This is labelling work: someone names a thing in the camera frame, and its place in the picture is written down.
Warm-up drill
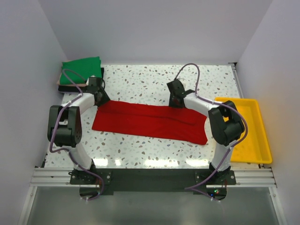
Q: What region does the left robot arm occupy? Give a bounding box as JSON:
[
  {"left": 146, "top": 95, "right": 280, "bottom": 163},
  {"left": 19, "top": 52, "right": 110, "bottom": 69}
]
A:
[{"left": 47, "top": 76, "right": 110, "bottom": 184}]

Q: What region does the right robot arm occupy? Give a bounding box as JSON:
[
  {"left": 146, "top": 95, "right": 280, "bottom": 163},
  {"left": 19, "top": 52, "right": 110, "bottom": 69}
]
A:
[{"left": 167, "top": 79, "right": 248, "bottom": 184}]

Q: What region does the red t shirt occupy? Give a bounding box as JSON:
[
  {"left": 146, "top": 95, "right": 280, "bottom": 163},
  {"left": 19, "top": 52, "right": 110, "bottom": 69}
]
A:
[{"left": 92, "top": 100, "right": 208, "bottom": 145}]

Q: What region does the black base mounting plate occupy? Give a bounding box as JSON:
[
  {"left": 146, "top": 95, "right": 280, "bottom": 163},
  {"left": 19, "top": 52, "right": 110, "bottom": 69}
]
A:
[{"left": 69, "top": 168, "right": 236, "bottom": 196}]

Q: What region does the aluminium frame rail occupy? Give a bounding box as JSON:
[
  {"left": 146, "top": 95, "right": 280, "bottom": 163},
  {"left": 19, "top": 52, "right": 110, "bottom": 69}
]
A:
[{"left": 17, "top": 62, "right": 286, "bottom": 225}]

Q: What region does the pink folded t shirt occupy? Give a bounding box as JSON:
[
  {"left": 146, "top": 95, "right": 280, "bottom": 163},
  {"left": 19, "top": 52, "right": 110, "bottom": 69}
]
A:
[{"left": 56, "top": 80, "right": 87, "bottom": 88}]

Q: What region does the yellow plastic tray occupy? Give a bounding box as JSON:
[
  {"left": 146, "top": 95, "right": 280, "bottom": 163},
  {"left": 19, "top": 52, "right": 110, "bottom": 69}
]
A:
[{"left": 215, "top": 97, "right": 272, "bottom": 164}]

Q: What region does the green folded t shirt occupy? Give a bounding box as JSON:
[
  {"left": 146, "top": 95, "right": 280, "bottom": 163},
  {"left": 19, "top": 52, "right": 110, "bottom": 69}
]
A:
[{"left": 61, "top": 56, "right": 103, "bottom": 84}]

